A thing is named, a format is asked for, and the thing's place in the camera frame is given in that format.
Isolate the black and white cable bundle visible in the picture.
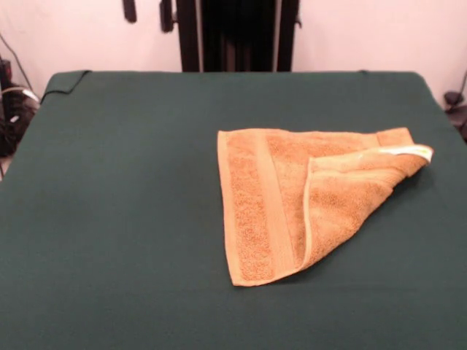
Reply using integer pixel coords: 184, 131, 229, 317
0, 32, 42, 180

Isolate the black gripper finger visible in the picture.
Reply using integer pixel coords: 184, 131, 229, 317
158, 0, 175, 34
123, 0, 138, 24

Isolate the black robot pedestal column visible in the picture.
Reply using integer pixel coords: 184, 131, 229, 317
170, 0, 303, 73

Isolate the orange-brown terry towel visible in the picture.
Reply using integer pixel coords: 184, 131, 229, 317
217, 126, 435, 287

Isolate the black plug with cable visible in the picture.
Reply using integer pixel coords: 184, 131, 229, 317
442, 71, 467, 144

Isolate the dark green table cloth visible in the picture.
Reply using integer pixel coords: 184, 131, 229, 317
0, 69, 467, 350

